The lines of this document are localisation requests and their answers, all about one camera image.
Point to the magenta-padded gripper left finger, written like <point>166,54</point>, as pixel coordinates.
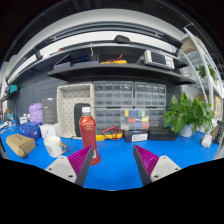
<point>62,166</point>

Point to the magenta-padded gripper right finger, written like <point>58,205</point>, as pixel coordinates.
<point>163,166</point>

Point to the red drink bottle white cap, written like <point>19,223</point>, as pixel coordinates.
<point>88,131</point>

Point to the white mug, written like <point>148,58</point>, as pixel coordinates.
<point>52,146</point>

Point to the flat black case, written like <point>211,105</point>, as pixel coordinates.
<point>161,134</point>

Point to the small white box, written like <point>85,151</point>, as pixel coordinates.
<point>50,130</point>

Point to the black box white label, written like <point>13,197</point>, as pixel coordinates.
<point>135,136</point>

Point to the black speaker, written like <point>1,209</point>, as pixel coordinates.
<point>76,123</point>

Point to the brown cardboard box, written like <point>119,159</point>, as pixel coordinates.
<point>20,145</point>

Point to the blue box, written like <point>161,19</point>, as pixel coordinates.
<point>30,129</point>

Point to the white power adapter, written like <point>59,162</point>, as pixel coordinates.
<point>206,141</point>

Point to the grey small-parts drawer cabinet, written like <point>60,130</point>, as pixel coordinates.
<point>156,116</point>
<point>150,95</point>
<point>106,116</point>
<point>113,94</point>

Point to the clear compartment box colourful parts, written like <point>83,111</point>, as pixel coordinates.
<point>135,120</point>

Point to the yellow multimeter with red leads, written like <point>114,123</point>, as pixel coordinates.
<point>108,136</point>

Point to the dark grey upright box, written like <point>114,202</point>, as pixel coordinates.
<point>50,110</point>

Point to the green potted plant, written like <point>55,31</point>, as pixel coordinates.
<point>190,113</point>

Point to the white perforated tray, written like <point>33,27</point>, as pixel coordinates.
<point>66,106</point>

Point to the purple plastic bag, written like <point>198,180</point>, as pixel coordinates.
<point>36,112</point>

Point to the black device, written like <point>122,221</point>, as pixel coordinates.
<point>220,131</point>

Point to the white shelf unit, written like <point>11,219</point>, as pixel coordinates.
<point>208,73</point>

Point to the black overhead shelf unit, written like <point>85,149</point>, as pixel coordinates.
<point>120,70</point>

